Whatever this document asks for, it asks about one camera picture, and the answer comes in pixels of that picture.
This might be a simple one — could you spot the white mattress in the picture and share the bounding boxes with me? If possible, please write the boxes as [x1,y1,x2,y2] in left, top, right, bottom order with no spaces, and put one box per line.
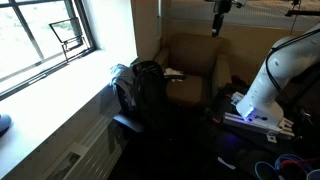
[166,0,320,33]

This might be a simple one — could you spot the black bag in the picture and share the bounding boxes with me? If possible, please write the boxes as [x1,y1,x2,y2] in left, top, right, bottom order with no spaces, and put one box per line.
[211,75,249,118]

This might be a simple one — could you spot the red cable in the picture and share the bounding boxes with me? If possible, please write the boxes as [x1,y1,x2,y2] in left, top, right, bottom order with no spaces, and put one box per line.
[279,159,318,174]

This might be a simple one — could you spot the brown sofa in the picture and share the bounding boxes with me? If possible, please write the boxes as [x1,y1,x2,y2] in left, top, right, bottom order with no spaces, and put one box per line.
[153,31,233,109]

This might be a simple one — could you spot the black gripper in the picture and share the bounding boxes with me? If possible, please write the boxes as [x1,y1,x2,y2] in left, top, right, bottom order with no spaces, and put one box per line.
[211,0,234,38]

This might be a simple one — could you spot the black office chair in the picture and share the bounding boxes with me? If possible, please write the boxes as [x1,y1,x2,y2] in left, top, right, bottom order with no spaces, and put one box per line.
[112,60,187,134]

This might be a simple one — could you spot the white flat scrap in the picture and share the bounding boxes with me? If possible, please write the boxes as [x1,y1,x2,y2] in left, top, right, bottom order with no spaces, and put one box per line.
[217,156,237,170]

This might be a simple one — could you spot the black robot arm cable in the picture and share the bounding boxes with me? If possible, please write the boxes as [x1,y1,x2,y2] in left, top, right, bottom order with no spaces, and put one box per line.
[265,28,320,98]

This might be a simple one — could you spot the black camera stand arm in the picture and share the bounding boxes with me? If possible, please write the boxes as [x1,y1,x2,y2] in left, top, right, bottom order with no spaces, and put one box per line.
[284,0,320,18]

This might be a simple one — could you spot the blue cable loops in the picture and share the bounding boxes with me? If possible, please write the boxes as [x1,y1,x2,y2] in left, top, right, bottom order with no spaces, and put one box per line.
[254,153,316,180]

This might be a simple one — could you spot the dark window frame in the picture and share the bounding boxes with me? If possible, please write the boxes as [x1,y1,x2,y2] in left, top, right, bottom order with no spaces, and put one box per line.
[0,0,98,101]

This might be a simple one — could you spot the small white cloth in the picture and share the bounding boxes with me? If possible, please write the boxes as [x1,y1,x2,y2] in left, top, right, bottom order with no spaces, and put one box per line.
[163,67,184,78]

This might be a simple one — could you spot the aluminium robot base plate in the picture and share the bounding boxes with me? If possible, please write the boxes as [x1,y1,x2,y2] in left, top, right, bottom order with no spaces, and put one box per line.
[222,111,296,144]

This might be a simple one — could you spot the wall heater unit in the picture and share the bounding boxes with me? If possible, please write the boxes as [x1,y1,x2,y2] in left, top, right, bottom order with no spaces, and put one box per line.
[43,99,134,180]

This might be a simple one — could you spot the blue cup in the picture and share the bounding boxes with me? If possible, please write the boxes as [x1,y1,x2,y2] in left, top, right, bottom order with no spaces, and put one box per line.
[305,168,320,180]

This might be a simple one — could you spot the black wire stand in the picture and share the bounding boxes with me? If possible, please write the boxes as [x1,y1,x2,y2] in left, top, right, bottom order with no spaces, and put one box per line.
[48,17,93,63]

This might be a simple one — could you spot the grey cloth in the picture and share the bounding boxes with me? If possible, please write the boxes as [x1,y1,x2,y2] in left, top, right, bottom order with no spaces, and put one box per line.
[108,63,138,108]

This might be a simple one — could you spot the blue rounded object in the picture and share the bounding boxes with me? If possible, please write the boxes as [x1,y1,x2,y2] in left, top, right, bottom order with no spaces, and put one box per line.
[0,113,13,137]

